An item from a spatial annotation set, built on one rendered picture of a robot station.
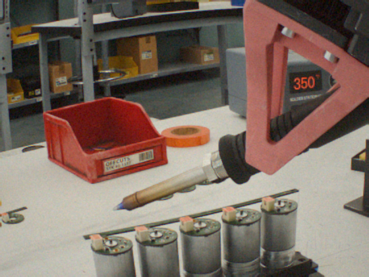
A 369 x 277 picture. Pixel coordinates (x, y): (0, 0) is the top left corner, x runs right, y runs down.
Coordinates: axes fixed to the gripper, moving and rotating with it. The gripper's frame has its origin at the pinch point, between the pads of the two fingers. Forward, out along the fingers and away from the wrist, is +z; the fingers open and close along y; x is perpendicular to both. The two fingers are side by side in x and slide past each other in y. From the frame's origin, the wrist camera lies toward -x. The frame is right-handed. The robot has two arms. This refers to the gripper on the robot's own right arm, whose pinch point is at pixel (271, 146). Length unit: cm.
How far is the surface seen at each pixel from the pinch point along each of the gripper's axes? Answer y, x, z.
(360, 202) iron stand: -23.8, 8.6, 9.5
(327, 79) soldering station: -50, -1, 7
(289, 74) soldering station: -45.6, -5.1, 8.1
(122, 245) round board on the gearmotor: -0.5, -4.7, 9.7
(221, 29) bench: -361, -89, 84
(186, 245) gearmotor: -3.5, -1.9, 9.4
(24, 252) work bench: -7.7, -13.9, 21.7
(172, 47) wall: -492, -153, 152
